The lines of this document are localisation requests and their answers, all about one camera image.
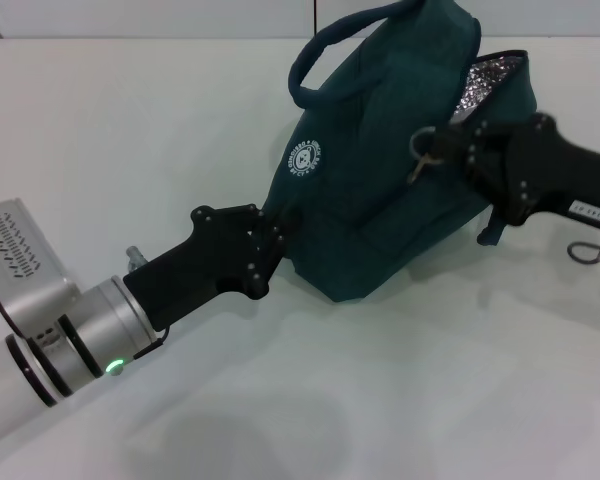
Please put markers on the dark teal insulated lunch bag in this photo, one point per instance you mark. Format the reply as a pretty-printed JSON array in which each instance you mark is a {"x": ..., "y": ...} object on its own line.
[{"x": 405, "y": 210}]

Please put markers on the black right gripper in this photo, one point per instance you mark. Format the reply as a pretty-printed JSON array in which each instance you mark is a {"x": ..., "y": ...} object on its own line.
[{"x": 540, "y": 165}]

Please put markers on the silver left gripper connector stub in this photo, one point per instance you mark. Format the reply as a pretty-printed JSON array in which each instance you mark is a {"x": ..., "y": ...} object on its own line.
[{"x": 136, "y": 257}]

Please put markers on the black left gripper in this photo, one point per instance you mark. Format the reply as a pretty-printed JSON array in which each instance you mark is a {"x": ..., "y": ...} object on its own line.
[{"x": 200, "y": 265}]

